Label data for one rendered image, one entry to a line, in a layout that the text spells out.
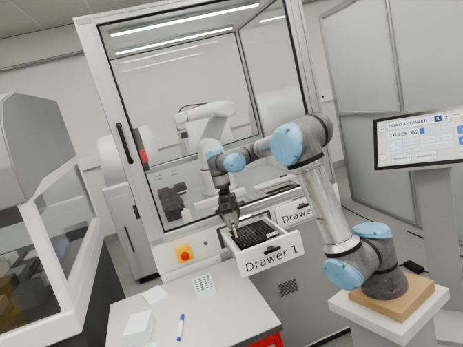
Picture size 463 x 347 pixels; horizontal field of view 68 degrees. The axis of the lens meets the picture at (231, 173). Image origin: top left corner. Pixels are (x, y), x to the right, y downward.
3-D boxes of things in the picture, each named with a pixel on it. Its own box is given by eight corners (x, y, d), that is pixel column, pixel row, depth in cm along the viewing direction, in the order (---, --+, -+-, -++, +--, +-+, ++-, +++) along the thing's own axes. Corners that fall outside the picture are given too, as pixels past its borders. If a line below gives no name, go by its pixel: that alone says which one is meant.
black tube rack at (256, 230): (282, 246, 155) (279, 233, 153) (246, 260, 151) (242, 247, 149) (264, 230, 176) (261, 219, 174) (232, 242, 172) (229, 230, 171)
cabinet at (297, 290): (367, 329, 206) (344, 206, 188) (204, 406, 184) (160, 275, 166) (295, 264, 297) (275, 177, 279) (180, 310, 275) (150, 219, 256)
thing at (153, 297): (169, 297, 152) (168, 294, 152) (151, 308, 148) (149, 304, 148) (159, 287, 163) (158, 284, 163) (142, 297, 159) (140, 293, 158)
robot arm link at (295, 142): (388, 271, 106) (319, 108, 103) (361, 299, 98) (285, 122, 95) (356, 268, 116) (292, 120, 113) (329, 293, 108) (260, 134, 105)
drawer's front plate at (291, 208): (328, 211, 184) (324, 191, 182) (279, 228, 178) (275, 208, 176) (326, 209, 186) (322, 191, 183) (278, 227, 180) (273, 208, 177)
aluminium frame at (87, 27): (337, 182, 185) (296, -26, 161) (150, 248, 163) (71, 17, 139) (269, 160, 275) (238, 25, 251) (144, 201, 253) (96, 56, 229)
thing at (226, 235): (298, 250, 148) (295, 237, 147) (243, 272, 143) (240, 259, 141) (264, 223, 186) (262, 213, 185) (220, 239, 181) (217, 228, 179)
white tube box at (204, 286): (217, 293, 145) (214, 286, 145) (198, 301, 144) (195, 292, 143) (211, 279, 157) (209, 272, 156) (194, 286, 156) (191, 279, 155)
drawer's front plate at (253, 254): (304, 253, 147) (299, 230, 145) (242, 278, 141) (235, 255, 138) (302, 252, 149) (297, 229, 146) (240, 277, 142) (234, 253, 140)
